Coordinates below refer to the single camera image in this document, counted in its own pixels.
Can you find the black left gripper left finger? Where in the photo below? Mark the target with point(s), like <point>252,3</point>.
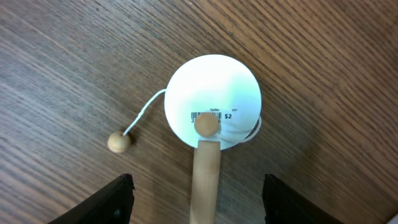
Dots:
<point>110,205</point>

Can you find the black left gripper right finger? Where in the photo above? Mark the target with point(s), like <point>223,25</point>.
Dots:
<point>283,205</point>

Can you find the white wooden rattle drum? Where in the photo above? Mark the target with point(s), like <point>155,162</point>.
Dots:
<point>212,102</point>

